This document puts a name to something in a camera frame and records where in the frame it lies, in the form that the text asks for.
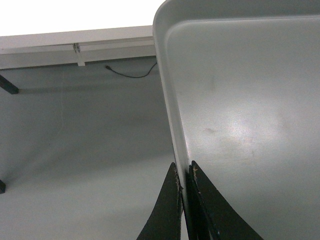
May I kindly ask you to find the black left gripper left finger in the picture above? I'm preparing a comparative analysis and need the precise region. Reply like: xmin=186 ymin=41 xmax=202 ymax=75
xmin=137 ymin=162 xmax=183 ymax=240

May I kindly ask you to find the black floor cable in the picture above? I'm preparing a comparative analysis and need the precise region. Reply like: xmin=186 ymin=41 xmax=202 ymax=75
xmin=104 ymin=63 xmax=158 ymax=79

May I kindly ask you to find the grey rectangular serving tray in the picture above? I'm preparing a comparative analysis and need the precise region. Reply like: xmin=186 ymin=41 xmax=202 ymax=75
xmin=153 ymin=0 xmax=320 ymax=240

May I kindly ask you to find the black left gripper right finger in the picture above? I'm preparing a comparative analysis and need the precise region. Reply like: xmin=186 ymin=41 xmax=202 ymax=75
xmin=186 ymin=160 xmax=262 ymax=240

